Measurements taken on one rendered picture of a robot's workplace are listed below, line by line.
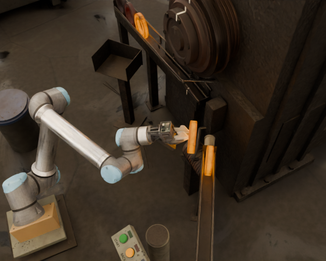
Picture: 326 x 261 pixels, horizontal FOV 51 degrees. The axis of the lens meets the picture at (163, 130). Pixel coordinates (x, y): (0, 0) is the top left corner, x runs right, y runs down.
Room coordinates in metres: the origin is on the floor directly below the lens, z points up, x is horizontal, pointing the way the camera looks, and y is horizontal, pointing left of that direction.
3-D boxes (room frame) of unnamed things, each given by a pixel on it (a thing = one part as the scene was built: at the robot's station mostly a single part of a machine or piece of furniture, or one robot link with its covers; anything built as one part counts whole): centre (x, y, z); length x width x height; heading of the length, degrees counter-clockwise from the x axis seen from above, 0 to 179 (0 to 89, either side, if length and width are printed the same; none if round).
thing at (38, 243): (0.82, 0.84, 0.10); 0.32 x 0.32 x 0.04; 22
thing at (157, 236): (0.59, 0.05, 0.26); 0.12 x 0.12 x 0.52
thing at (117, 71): (1.73, 0.29, 0.36); 0.26 x 0.20 x 0.72; 61
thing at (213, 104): (1.21, -0.30, 0.68); 0.11 x 0.08 x 0.24; 116
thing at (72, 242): (0.82, 0.84, 0.04); 0.40 x 0.40 x 0.08; 22
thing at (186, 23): (1.37, -0.10, 1.11); 0.28 x 0.06 x 0.28; 26
